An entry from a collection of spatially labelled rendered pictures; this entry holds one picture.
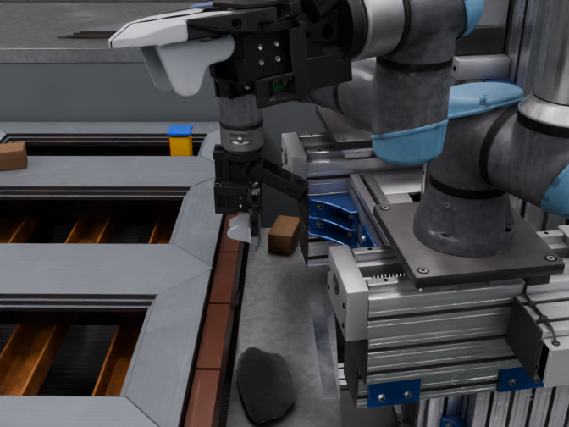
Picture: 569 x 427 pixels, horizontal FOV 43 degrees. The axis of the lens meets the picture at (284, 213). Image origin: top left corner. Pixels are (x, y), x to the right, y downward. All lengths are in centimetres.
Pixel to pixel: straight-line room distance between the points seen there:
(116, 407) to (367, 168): 73
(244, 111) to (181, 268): 36
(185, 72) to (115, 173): 127
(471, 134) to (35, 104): 150
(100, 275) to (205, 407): 41
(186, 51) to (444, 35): 26
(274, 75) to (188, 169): 122
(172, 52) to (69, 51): 160
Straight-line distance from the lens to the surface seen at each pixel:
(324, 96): 80
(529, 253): 110
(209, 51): 57
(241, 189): 126
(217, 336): 124
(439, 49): 70
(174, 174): 178
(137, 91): 213
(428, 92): 71
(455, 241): 106
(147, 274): 139
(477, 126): 100
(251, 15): 55
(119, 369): 143
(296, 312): 154
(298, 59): 59
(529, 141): 93
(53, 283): 141
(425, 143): 73
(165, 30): 55
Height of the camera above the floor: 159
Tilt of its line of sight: 28 degrees down
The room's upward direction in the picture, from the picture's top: 1 degrees counter-clockwise
